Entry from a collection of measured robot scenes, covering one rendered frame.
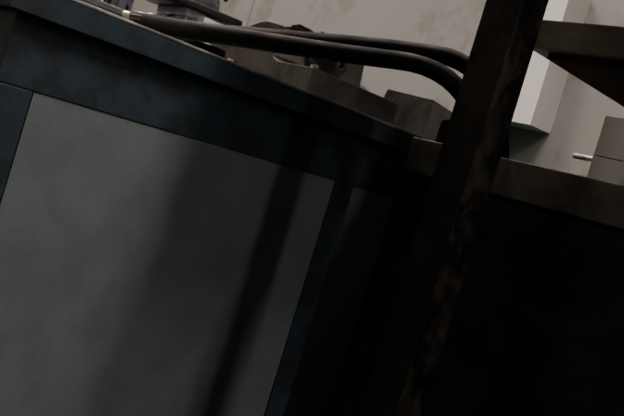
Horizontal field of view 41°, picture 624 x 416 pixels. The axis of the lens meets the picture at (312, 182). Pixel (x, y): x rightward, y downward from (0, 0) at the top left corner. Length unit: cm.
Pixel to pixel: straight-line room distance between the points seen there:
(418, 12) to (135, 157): 391
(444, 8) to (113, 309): 385
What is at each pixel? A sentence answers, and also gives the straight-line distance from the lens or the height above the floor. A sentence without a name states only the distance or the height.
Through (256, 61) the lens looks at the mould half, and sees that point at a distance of 166.
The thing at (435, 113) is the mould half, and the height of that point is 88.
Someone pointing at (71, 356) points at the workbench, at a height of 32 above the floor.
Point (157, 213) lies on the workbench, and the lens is 125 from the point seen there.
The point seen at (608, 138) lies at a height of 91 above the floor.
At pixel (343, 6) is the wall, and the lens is 552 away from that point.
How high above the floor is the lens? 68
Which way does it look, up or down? 1 degrees down
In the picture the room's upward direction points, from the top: 17 degrees clockwise
